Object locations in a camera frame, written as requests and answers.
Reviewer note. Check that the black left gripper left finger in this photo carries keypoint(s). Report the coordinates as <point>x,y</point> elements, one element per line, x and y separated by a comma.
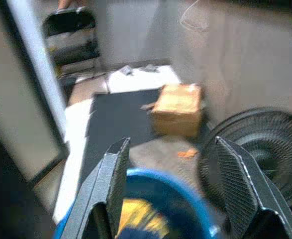
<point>98,184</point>

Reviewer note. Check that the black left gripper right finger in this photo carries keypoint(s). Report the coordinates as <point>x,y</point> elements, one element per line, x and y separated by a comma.
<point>245,189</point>

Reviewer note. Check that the yellow garment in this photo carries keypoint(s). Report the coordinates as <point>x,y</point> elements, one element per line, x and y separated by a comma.
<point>138,214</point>

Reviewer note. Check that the blue plastic bucket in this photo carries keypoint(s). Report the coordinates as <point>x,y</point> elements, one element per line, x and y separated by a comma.
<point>160,179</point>

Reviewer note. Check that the black floor fan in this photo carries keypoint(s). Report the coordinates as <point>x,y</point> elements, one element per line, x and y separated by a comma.
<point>267,129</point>

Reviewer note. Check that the navy blue garment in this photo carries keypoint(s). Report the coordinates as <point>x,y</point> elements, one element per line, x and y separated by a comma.
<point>140,234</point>

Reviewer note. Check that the orange floor scrap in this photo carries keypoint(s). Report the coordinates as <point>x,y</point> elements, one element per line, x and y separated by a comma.
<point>188,154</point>

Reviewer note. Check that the black floor mat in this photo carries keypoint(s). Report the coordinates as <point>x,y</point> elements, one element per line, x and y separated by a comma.
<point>121,117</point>

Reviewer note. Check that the brown cardboard box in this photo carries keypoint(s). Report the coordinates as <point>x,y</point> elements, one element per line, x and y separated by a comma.
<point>178,109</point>

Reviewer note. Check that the black framed door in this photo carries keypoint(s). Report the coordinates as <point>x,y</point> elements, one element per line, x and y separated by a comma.
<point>16,99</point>

